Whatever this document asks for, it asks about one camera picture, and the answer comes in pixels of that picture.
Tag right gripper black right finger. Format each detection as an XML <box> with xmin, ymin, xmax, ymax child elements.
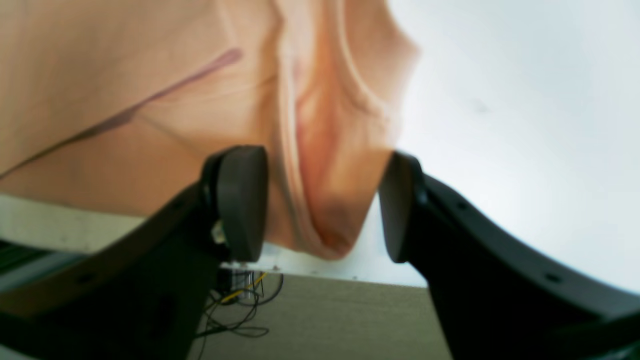
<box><xmin>378</xmin><ymin>152</ymin><xmax>640</xmax><ymax>360</ymax></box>

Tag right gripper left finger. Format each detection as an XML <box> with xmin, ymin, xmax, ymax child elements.
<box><xmin>0</xmin><ymin>145</ymin><xmax>269</xmax><ymax>360</ymax></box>

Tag peach T-shirt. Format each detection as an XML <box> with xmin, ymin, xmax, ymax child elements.
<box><xmin>1</xmin><ymin>0</ymin><xmax>419</xmax><ymax>260</ymax></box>

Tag black floor cables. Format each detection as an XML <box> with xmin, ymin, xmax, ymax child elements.
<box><xmin>195</xmin><ymin>270</ymin><xmax>285</xmax><ymax>360</ymax></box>

